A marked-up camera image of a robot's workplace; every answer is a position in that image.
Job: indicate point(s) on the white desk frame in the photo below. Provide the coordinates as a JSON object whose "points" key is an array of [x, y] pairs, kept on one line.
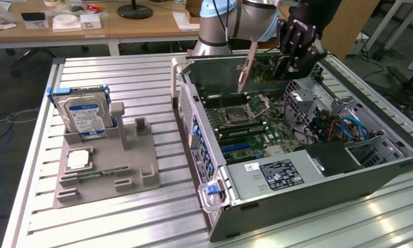
{"points": [[398, 25]]}

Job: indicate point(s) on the metal CPU socket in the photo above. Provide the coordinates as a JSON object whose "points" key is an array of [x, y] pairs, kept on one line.
{"points": [[244, 111]]}

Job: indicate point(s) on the grey power supply unit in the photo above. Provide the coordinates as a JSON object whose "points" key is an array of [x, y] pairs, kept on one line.
{"points": [[274, 175]]}

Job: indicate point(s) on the black round lamp base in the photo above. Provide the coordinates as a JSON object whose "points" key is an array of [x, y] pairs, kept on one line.
{"points": [[134, 11]]}

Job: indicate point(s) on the hard disk in blue carrier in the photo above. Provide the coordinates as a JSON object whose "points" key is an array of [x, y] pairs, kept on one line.
{"points": [[85, 116]]}

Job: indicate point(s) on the white paper stack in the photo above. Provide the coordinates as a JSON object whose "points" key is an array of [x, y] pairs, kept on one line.
{"points": [[185, 22]]}

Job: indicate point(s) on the white tape roll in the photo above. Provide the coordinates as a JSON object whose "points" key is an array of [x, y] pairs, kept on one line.
{"points": [[50, 2]]}

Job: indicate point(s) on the open grey PC case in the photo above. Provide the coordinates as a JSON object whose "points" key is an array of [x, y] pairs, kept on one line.
{"points": [[296, 206]]}

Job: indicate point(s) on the red packet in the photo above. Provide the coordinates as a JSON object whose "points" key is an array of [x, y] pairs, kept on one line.
{"points": [[93, 8]]}

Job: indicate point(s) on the white labelled box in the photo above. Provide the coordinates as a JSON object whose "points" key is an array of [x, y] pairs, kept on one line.
{"points": [[90, 22], [36, 20]]}

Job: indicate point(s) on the silver CPU chip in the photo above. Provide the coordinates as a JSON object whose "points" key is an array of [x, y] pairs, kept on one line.
{"points": [[78, 160]]}

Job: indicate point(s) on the green RAM stick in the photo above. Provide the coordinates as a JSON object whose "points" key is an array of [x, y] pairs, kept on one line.
{"points": [[96, 173]]}

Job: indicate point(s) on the white round holder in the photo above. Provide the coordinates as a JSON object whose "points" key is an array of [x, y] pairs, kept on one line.
{"points": [[66, 23]]}

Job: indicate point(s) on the installed RAM stick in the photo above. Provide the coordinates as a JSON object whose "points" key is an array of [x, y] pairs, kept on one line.
{"points": [[242, 131]]}

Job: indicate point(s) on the grey parts rack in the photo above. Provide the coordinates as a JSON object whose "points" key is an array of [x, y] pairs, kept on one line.
{"points": [[124, 160]]}

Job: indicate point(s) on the wooden desk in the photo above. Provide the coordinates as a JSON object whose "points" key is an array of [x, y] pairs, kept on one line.
{"points": [[37, 34], [150, 25]]}

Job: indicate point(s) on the green motherboard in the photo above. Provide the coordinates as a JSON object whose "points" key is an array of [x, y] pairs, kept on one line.
{"points": [[268, 144]]}

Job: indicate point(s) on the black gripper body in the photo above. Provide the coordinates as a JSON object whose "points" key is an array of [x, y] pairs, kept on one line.
{"points": [[313, 13]]}

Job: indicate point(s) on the blue case release latch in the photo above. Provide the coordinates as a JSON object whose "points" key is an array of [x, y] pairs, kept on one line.
{"points": [[212, 191]]}

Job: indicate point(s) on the brown cardboard box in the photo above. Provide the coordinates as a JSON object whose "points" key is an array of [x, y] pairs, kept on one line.
{"points": [[192, 7]]}

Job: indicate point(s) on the graphics card with metal bracket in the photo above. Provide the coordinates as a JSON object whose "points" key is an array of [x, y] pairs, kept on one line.
{"points": [[261, 67]]}

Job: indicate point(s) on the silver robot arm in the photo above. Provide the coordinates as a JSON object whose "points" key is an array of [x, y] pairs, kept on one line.
{"points": [[248, 23]]}

